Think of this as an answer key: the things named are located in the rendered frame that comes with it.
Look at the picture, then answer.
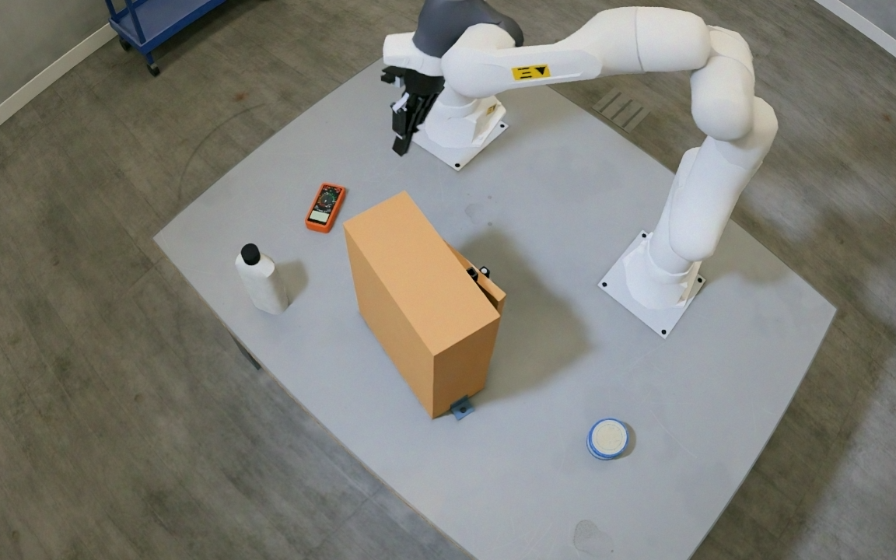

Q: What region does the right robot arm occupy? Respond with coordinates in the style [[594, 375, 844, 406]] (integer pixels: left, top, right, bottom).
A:
[[425, 81, 506, 148]]

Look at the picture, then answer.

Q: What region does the white and blue round tin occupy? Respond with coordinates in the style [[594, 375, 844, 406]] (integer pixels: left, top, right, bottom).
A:
[[586, 418, 628, 460]]

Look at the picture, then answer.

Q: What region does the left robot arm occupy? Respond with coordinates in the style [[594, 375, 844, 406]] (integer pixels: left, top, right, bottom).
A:
[[380, 0, 779, 310]]

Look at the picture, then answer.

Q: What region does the white bottle with black cap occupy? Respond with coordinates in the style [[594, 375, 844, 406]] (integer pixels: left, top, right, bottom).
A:
[[236, 243, 289, 315]]

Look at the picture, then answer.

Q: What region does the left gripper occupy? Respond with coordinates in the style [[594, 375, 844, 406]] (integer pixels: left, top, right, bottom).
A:
[[390, 67, 446, 156]]

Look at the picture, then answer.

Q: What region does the orange digital multimeter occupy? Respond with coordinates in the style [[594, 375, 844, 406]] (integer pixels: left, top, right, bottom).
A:
[[305, 183, 345, 233]]

